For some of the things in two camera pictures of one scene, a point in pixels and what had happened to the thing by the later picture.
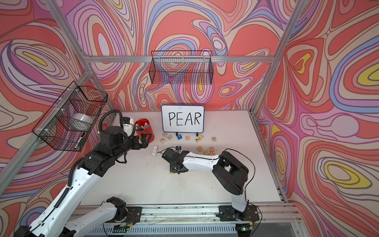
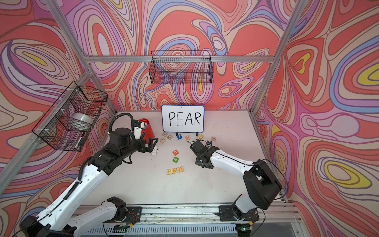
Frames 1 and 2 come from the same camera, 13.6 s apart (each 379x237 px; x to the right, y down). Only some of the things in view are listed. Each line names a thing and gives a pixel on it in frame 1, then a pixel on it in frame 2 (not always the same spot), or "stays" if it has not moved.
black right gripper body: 173,170 -> 201,163
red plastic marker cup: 143,126 stays
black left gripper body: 133,144 -> 142,147
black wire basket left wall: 68,124 stays
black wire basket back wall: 181,67 stays
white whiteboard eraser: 154,151 stays
